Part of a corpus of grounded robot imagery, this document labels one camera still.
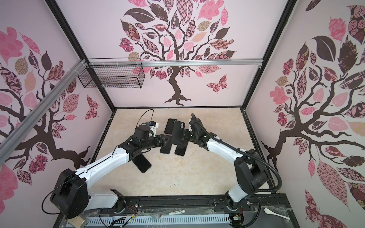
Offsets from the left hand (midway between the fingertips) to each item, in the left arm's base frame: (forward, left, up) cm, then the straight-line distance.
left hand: (167, 141), depth 82 cm
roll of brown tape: (-38, +41, -11) cm, 57 cm away
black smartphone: (-8, +16, -14) cm, 23 cm away
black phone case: (+9, -6, +1) cm, 11 cm away
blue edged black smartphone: (+2, +2, -15) cm, 15 cm away
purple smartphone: (+2, -8, -14) cm, 16 cm away
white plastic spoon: (-34, -54, -13) cm, 65 cm away
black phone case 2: (+23, +2, -16) cm, 28 cm away
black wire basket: (+43, +36, +18) cm, 59 cm away
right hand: (+7, -9, -1) cm, 11 cm away
